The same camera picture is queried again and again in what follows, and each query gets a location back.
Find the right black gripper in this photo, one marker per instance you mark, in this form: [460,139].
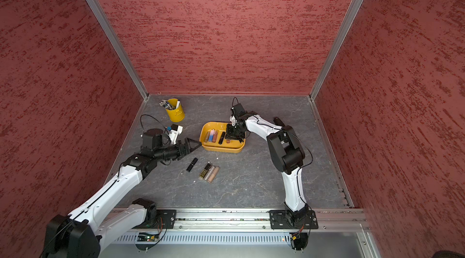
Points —
[231,134]

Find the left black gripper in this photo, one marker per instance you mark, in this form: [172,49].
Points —
[181,153]

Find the bronze gold lipstick tube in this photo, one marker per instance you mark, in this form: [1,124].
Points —
[207,136]

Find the black round lipstick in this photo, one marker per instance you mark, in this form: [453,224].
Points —
[222,137]

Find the pink blue gradient lipstick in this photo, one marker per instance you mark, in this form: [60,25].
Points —
[212,136]

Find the yellow plastic storage box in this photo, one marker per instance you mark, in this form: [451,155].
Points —
[233,147]

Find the silver cap coral lip gloss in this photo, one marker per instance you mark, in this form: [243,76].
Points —
[214,138]

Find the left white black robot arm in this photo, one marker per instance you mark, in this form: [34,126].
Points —
[85,232]

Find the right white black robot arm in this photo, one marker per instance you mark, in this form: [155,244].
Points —
[286,151]

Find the gold black square lipstick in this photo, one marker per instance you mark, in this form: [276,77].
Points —
[205,171]

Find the beige lipstick tube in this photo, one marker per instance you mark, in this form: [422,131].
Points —
[213,175]

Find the yellow metal pen cup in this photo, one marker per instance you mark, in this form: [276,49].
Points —
[177,113]

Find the black rectangular block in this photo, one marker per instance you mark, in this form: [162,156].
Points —
[278,122]

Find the pens in yellow cup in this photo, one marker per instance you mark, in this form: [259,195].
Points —
[166,105]

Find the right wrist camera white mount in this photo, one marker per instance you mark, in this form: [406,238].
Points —
[233,120]

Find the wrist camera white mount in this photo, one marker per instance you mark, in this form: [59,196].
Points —
[173,132]
[233,120]

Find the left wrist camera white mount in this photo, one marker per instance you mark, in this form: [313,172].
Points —
[173,132]

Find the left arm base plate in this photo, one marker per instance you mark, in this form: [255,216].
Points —
[160,218]

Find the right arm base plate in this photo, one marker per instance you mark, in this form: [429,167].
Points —
[286,219]

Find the left aluminium corner post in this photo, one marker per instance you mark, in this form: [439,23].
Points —
[104,22]

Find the aluminium corner post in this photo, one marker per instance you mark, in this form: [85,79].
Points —
[342,33]
[104,22]

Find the aluminium front rail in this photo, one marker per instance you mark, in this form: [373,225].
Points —
[332,220]

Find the right aluminium corner post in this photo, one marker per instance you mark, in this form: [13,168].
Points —
[342,33]

